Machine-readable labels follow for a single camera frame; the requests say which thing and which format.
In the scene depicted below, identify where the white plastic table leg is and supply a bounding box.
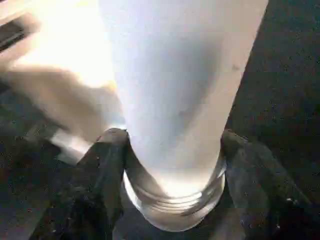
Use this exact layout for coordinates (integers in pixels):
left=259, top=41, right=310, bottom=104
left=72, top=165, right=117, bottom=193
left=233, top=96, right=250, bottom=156
left=98, top=0, right=270, bottom=232

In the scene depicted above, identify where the white plastic table top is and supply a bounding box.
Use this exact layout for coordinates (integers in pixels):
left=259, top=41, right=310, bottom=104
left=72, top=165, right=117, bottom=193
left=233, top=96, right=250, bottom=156
left=0, top=0, right=126, bottom=161

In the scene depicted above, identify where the black mat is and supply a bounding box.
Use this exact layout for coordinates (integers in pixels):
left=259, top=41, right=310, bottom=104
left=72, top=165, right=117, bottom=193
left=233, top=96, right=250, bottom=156
left=0, top=0, right=320, bottom=240

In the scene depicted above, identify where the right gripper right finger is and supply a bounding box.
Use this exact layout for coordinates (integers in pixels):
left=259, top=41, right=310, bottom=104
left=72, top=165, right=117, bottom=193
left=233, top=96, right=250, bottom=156
left=219, top=128, right=320, bottom=240

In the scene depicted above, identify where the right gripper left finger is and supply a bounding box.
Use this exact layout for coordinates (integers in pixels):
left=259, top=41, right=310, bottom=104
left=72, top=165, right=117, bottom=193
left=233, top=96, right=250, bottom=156
left=32, top=127, right=131, bottom=240

